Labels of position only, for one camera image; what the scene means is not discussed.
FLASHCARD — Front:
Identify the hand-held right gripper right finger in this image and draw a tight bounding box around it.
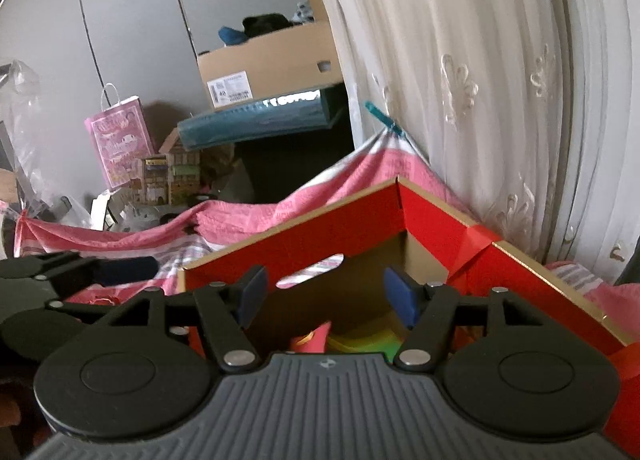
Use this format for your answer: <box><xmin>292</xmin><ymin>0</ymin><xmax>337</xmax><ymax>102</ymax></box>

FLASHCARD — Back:
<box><xmin>384</xmin><ymin>266</ymin><xmax>548</xmax><ymax>373</ymax></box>

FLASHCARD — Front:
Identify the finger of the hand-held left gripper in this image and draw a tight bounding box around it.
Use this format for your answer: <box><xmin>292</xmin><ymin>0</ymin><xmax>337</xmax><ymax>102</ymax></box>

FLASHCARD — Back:
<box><xmin>0</xmin><ymin>253</ymin><xmax>161</xmax><ymax>323</ymax></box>

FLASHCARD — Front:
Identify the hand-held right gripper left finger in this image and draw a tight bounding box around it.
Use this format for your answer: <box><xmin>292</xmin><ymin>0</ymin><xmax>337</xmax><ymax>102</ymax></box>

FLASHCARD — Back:
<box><xmin>92</xmin><ymin>265</ymin><xmax>271</xmax><ymax>375</ymax></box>

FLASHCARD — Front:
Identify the red cardboard box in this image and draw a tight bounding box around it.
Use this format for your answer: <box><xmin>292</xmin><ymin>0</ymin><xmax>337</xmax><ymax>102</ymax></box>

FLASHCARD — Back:
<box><xmin>177</xmin><ymin>177</ymin><xmax>640</xmax><ymax>446</ymax></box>

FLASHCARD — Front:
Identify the pink printed bedsheet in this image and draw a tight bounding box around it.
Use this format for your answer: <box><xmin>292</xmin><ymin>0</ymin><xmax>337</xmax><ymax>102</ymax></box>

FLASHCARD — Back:
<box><xmin>15</xmin><ymin>132</ymin><xmax>623</xmax><ymax>321</ymax></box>

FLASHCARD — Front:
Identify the pink gift bag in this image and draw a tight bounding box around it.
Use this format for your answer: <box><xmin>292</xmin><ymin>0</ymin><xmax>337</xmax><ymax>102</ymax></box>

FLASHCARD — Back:
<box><xmin>84</xmin><ymin>82</ymin><xmax>156</xmax><ymax>191</ymax></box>

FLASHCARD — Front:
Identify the paper toy house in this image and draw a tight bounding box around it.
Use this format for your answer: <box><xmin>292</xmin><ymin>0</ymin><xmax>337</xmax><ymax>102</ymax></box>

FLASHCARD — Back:
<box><xmin>141</xmin><ymin>127</ymin><xmax>236</xmax><ymax>207</ymax></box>

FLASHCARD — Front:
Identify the teal flat box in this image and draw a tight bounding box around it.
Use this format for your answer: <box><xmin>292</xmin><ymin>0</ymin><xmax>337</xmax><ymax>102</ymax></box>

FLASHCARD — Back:
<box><xmin>177</xmin><ymin>84</ymin><xmax>347</xmax><ymax>151</ymax></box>

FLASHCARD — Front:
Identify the clear plastic bag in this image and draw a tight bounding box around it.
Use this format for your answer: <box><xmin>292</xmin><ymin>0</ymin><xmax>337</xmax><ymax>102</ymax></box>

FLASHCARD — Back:
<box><xmin>0</xmin><ymin>58</ymin><xmax>68</xmax><ymax>221</ymax></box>

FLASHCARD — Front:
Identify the teal clothespin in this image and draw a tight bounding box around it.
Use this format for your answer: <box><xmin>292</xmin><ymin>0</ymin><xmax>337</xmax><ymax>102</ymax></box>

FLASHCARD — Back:
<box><xmin>364</xmin><ymin>100</ymin><xmax>404</xmax><ymax>137</ymax></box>

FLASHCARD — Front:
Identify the brown cardboard box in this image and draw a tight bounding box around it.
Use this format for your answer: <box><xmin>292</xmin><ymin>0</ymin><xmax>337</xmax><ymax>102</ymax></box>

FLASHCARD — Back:
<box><xmin>196</xmin><ymin>0</ymin><xmax>345</xmax><ymax>111</ymax></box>

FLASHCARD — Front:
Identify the blue cloth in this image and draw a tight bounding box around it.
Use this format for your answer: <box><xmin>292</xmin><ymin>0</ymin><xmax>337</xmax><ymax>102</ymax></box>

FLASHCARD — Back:
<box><xmin>218</xmin><ymin>26</ymin><xmax>249</xmax><ymax>46</ymax></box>

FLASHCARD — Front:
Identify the white lace curtain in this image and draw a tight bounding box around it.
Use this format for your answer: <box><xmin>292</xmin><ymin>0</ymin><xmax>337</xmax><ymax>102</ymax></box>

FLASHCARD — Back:
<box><xmin>305</xmin><ymin>0</ymin><xmax>640</xmax><ymax>285</ymax></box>

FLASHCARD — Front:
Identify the dark cloth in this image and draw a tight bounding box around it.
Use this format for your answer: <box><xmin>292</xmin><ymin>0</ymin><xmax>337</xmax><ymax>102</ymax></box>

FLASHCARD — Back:
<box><xmin>242</xmin><ymin>13</ymin><xmax>297</xmax><ymax>36</ymax></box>

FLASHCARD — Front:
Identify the black wall cable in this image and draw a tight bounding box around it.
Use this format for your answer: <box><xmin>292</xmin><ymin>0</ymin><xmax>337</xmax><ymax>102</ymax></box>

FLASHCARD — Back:
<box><xmin>71</xmin><ymin>0</ymin><xmax>108</xmax><ymax>86</ymax></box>

